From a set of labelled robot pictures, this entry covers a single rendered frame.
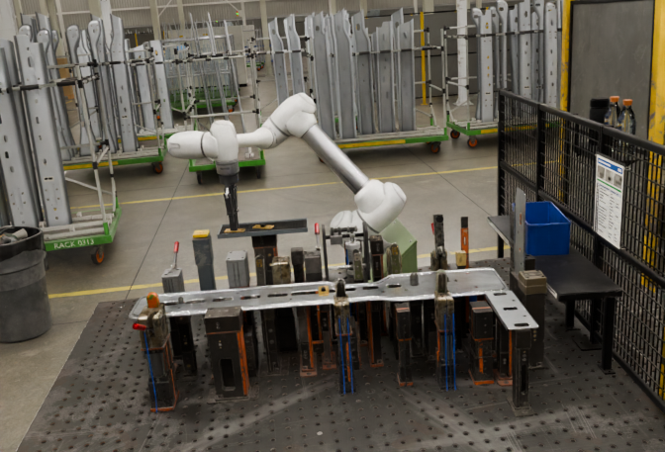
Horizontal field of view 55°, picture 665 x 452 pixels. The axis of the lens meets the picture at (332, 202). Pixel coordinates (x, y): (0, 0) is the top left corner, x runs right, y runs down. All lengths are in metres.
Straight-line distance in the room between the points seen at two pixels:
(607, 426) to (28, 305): 3.74
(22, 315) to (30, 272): 0.30
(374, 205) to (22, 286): 2.68
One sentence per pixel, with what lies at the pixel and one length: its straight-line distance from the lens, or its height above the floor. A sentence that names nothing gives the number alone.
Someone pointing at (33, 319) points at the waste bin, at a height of 0.14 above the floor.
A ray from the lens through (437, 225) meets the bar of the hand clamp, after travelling 2.54.
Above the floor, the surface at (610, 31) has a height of 1.77.
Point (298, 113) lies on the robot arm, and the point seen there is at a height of 1.56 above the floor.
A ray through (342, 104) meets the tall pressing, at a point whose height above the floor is 0.80.
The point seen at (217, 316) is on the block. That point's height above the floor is 1.03.
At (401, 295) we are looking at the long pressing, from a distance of 2.35.
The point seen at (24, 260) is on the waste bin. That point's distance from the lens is 4.73.
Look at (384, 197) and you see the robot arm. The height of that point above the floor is 1.16.
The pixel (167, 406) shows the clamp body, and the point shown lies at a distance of 2.41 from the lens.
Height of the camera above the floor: 1.97
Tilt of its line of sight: 16 degrees down
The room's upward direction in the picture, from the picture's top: 4 degrees counter-clockwise
